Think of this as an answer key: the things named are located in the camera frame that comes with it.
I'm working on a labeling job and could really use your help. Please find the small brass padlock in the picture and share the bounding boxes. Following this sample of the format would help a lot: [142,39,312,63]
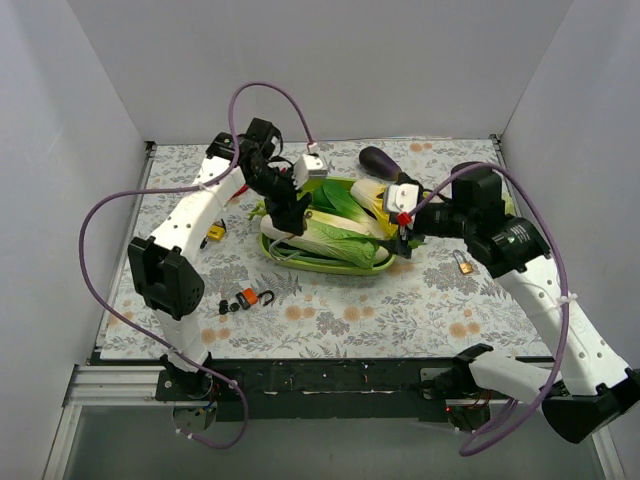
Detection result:
[452,249,474,275]

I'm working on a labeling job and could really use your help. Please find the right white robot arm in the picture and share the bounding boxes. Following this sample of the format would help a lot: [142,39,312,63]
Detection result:
[381,162,639,456]

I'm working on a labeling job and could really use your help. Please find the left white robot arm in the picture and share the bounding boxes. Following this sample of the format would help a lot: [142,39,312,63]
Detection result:
[128,118,326,400]

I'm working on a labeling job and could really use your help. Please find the black key bunch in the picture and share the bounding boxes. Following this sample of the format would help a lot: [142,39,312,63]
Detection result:
[218,300,241,316]

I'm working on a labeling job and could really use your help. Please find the green oval tray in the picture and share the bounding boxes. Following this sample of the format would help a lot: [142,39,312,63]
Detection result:
[260,177,397,275]

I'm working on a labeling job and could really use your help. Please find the red chili pepper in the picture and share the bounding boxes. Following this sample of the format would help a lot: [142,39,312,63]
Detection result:
[228,184,249,203]

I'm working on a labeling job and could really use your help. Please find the green bok choy leaves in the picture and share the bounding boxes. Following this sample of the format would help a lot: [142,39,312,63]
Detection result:
[311,180,367,221]

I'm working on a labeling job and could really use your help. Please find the yellow leaf cabbage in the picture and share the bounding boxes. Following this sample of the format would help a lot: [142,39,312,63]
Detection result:
[350,179,398,240]

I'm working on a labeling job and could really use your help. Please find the large napa cabbage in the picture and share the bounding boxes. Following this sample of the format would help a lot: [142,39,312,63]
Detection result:
[260,210,391,269]

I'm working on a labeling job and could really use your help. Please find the yellow padlock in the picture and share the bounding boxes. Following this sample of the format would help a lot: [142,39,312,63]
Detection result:
[199,221,226,249]

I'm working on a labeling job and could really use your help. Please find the purple eggplant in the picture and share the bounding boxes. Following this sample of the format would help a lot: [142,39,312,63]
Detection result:
[358,146,402,182]

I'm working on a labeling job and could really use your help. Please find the orange black padlock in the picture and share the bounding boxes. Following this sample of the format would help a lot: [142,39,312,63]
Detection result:
[235,288,275,310]

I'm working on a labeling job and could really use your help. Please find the round green cabbage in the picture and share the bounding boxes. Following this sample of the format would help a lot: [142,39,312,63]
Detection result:
[502,195,516,216]

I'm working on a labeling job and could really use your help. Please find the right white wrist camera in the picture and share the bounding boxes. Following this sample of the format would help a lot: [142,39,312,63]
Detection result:
[382,183,423,227]

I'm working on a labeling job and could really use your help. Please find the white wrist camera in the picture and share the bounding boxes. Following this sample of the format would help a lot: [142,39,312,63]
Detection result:
[292,154,328,191]
[382,183,423,227]

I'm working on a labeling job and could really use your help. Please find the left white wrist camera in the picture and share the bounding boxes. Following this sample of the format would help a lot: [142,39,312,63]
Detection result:
[292,154,328,191]

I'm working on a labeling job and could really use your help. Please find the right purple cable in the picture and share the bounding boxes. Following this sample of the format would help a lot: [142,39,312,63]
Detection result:
[399,161,572,457]

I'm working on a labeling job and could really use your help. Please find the purple cable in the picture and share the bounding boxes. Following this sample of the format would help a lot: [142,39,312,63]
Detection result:
[399,161,572,457]
[79,81,321,449]

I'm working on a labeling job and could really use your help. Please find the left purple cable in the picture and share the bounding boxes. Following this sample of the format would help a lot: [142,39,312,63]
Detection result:
[79,81,321,449]

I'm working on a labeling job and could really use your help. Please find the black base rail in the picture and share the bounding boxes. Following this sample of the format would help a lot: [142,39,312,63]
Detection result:
[155,358,504,422]

